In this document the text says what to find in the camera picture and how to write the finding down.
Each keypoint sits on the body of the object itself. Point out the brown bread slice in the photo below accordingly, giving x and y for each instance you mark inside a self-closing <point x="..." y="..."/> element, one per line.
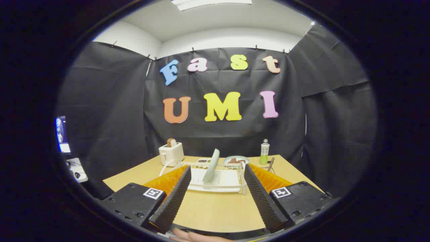
<point x="171" y="142"/>

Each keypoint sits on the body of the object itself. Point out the green drink bottle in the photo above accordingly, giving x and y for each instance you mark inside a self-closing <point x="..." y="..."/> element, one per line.
<point x="264" y="154"/>

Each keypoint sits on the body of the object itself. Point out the computer monitor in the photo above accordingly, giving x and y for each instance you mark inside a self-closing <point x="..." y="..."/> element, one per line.
<point x="62" y="134"/>

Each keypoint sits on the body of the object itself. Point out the white divided sauce dish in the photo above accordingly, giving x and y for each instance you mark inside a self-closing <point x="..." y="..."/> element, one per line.
<point x="202" y="161"/>

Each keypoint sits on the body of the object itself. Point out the white toaster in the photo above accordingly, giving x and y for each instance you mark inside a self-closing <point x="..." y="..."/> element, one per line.
<point x="171" y="154"/>

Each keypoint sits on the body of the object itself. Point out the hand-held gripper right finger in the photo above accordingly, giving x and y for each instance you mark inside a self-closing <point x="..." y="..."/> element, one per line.
<point x="265" y="205"/>

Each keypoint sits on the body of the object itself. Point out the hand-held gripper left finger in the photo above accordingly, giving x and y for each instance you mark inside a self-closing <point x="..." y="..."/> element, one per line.
<point x="169" y="205"/>

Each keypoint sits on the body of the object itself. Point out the ceiling light panel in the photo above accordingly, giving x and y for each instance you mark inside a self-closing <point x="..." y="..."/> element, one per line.
<point x="208" y="3"/>

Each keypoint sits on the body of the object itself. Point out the pale green plate with food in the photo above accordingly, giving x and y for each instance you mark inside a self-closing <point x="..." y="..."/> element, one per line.
<point x="240" y="157"/>

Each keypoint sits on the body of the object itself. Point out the black backdrop cloth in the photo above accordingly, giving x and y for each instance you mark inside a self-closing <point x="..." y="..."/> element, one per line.
<point x="117" y="101"/>

